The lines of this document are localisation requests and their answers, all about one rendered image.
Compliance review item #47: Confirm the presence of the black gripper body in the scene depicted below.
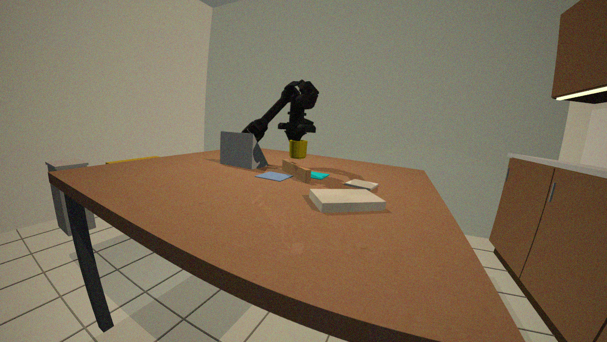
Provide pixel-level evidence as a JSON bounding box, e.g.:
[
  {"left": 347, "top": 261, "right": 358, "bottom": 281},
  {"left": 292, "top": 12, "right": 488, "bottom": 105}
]
[{"left": 278, "top": 110, "right": 316, "bottom": 133}]

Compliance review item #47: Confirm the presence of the beige flat rectangular block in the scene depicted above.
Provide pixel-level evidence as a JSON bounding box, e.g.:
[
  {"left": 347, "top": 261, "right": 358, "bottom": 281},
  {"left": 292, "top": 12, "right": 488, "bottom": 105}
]
[{"left": 309, "top": 189, "right": 387, "bottom": 213}]

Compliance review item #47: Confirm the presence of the beige flat rectangular slab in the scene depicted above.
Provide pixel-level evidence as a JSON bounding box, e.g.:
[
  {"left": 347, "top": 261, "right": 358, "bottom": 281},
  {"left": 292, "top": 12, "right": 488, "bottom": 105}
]
[{"left": 344, "top": 179, "right": 378, "bottom": 191}]

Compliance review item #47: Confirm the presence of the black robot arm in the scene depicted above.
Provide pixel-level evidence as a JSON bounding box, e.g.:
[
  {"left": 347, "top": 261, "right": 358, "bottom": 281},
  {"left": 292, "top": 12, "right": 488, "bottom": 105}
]
[{"left": 242, "top": 80, "right": 319, "bottom": 142}]

